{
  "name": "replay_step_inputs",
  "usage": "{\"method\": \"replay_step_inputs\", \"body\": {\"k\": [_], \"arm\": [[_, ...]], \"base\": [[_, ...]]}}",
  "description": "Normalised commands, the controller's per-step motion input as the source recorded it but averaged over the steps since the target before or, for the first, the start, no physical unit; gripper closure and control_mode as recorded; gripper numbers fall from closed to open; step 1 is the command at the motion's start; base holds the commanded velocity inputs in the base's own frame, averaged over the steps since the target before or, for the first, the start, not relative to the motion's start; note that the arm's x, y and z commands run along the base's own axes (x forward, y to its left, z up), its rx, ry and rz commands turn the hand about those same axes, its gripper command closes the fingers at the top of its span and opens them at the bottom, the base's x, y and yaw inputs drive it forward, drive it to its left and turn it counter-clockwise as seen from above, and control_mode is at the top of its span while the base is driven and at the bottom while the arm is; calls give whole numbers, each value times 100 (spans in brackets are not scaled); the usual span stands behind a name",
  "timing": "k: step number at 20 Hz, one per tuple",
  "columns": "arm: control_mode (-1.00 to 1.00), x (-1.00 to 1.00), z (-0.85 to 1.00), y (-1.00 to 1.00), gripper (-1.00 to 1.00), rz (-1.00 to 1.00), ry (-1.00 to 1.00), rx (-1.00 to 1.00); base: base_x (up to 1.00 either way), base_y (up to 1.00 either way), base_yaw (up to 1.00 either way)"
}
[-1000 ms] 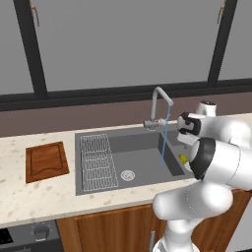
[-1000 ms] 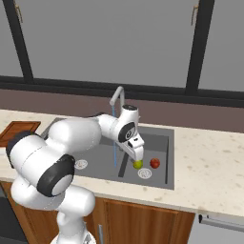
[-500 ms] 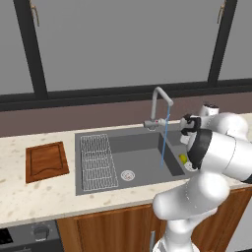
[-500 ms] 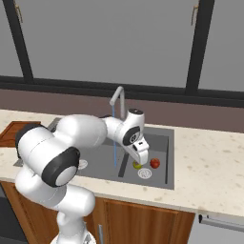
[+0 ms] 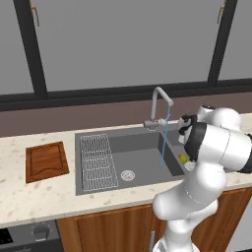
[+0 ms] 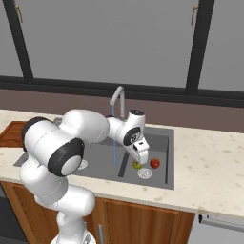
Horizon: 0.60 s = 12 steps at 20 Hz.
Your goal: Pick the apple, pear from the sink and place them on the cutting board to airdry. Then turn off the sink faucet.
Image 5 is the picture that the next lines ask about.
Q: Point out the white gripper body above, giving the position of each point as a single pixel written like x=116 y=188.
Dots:
x=185 y=128

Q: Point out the dark grey oven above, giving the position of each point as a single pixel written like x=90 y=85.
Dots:
x=19 y=241

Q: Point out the brown wooden cupboard door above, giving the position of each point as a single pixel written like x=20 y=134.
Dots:
x=114 y=231
x=226 y=210

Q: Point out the blue water stream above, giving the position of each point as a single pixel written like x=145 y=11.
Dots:
x=165 y=141

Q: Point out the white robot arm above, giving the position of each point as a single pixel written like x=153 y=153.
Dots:
x=203 y=183

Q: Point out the grey oven knob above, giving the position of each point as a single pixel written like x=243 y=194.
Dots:
x=41 y=231

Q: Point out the brown wooden cutting board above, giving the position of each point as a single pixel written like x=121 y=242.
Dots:
x=46 y=161

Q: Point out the black window frame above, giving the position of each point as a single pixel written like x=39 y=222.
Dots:
x=32 y=55

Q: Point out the yellow-green pear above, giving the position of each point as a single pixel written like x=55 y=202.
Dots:
x=182 y=158

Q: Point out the round silver sink drain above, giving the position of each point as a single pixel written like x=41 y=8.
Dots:
x=128 y=175

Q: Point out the grey sink basin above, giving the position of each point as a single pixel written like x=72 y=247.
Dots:
x=144 y=160

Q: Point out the grey sink faucet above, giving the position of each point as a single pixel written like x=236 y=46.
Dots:
x=153 y=108

